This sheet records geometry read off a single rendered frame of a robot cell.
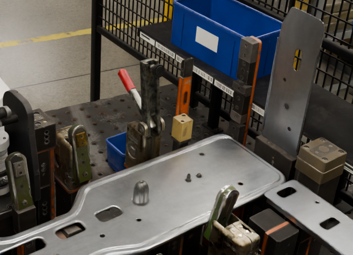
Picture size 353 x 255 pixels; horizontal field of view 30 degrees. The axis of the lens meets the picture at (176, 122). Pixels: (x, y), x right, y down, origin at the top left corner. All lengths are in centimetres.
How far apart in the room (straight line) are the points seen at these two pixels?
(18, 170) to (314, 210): 60
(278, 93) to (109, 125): 77
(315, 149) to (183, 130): 30
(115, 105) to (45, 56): 191
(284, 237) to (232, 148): 29
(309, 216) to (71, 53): 296
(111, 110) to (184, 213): 94
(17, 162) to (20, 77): 259
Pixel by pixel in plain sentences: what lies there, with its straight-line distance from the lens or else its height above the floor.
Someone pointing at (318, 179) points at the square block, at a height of 101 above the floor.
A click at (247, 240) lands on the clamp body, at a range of 123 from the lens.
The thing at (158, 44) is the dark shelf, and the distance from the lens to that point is 194.
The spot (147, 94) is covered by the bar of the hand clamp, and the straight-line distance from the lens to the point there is 142.
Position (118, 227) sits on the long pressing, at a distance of 129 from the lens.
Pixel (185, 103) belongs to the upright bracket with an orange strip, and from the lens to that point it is 152.
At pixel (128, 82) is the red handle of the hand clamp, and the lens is 149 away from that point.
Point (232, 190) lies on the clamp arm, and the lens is 122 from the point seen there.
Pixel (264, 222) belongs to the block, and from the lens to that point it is 137.
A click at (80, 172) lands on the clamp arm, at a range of 141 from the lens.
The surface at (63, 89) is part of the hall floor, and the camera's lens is 375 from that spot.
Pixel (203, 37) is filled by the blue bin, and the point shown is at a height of 110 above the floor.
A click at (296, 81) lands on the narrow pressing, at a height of 118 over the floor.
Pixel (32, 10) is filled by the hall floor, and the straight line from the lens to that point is 476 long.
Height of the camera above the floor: 185
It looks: 32 degrees down
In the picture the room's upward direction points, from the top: 6 degrees clockwise
